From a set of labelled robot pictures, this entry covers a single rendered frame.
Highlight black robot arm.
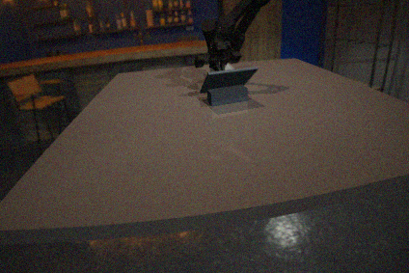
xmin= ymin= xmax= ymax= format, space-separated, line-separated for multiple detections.
xmin=201 ymin=0 xmax=270 ymax=56

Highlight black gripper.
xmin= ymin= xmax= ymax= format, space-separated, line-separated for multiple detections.
xmin=195 ymin=41 xmax=241 ymax=71

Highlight grey switch panel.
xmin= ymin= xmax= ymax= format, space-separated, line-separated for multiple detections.
xmin=200 ymin=67 xmax=259 ymax=106

